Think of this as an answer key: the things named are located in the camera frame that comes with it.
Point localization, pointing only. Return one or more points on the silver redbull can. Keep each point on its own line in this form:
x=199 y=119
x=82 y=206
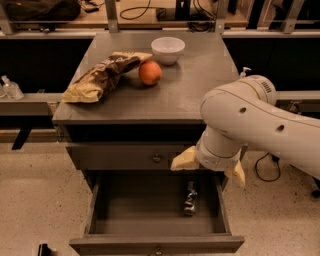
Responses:
x=190 y=201

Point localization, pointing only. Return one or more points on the open grey middle drawer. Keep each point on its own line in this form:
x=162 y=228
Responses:
x=143 y=213

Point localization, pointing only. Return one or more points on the clear sanitizer bottle left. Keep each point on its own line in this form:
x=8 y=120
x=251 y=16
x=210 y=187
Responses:
x=12 y=89

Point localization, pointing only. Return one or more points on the small white pump bottle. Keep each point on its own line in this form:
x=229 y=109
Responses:
x=244 y=72

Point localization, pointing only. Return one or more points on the grey wooden drawer cabinet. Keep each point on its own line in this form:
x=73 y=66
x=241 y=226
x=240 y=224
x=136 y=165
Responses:
x=167 y=113

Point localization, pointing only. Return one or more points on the orange fruit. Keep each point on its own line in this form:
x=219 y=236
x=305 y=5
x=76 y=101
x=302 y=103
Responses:
x=150 y=73

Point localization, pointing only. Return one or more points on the round brass drawer knob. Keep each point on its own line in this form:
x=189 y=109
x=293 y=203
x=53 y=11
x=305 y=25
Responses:
x=157 y=158

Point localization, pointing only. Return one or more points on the brown yellow chip bag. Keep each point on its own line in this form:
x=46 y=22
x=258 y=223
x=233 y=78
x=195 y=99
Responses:
x=103 y=77

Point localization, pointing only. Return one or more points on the black bag on shelf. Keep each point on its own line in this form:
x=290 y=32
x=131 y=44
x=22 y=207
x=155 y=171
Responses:
x=42 y=10

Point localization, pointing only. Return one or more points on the black stand leg with caster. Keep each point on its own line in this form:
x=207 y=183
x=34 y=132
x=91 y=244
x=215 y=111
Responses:
x=316 y=192

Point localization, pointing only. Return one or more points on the white ceramic bowl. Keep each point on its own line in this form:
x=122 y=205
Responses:
x=167 y=50

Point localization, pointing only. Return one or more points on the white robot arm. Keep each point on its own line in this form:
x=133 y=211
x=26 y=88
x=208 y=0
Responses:
x=244 y=112

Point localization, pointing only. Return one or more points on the closed grey top drawer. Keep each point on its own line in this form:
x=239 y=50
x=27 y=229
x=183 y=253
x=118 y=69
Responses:
x=135 y=156

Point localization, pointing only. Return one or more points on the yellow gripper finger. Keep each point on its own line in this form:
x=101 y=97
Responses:
x=186 y=160
x=237 y=174

